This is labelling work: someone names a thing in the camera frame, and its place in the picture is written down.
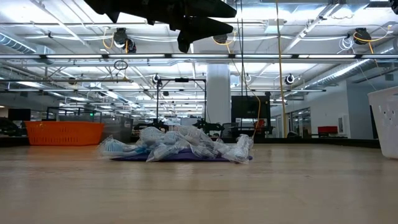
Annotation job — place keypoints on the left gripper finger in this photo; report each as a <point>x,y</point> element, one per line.
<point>205,29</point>
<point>211,9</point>

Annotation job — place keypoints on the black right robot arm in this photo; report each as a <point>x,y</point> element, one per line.
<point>395,4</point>

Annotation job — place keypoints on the long white light strip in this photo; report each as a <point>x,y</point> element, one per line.
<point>199,56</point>

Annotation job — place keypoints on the white pillar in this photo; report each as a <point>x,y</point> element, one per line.
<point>217,93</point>

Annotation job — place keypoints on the black screen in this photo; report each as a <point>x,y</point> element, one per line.
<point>250,107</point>

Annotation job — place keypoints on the navy blue square mat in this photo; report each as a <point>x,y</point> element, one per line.
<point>186,157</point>

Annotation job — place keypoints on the red cabinet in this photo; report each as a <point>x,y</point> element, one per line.
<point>327,130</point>

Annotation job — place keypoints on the orange plastic basket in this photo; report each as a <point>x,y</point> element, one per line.
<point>62,133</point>

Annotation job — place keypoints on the black monitor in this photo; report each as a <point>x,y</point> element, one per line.
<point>19,114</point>

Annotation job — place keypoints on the white perforated plastic basket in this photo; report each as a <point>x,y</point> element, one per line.
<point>385,124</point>

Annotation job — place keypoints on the black metal frame rig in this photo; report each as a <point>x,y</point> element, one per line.
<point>182,80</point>

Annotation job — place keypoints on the silver ventilation duct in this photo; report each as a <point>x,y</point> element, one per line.
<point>348,72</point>
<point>15,43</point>

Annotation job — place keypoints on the black aluminium table frame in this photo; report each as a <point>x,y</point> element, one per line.
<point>311,143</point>

